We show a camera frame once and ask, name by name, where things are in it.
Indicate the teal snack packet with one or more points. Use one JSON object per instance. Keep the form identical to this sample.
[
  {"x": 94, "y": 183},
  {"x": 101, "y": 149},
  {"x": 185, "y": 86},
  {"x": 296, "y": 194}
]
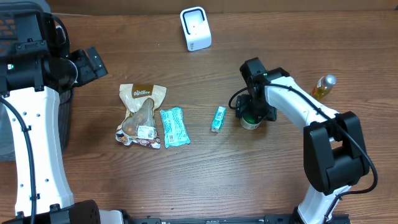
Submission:
[{"x": 174, "y": 128}]

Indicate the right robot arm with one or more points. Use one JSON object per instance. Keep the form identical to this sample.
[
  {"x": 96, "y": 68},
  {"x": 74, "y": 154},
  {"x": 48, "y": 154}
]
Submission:
[{"x": 334, "y": 152}]

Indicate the yellow oil bottle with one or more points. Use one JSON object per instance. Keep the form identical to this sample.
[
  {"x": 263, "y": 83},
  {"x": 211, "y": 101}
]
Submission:
[{"x": 323, "y": 87}]

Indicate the beige Pantree snack pouch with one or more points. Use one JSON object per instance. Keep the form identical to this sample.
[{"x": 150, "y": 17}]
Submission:
[{"x": 138, "y": 127}]

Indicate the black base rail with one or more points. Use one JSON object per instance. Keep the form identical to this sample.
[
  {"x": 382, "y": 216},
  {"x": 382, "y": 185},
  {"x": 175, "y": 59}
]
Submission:
[{"x": 217, "y": 220}]

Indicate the dark grey plastic basket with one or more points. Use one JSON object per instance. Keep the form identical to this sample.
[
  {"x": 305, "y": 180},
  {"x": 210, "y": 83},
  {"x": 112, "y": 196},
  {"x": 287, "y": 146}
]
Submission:
[{"x": 36, "y": 79}]

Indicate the green lid jar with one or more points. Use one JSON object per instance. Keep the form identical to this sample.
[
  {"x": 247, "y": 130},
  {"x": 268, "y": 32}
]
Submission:
[{"x": 250, "y": 122}]

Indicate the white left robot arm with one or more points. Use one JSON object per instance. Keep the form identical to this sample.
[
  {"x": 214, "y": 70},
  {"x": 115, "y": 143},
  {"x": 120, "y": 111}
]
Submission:
[{"x": 44, "y": 195}]

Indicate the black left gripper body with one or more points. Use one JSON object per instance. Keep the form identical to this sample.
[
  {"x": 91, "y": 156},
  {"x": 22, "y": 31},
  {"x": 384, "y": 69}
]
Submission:
[{"x": 85, "y": 74}]

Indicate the small teal box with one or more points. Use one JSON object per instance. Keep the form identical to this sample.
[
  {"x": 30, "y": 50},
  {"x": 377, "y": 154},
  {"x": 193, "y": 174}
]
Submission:
[{"x": 218, "y": 119}]

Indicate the white barcode scanner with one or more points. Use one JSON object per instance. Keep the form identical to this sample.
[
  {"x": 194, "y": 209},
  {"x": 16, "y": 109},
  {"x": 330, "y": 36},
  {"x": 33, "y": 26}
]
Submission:
[{"x": 196, "y": 28}]

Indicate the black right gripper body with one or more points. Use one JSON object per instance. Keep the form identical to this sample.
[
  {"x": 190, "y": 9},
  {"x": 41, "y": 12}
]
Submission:
[{"x": 260, "y": 110}]

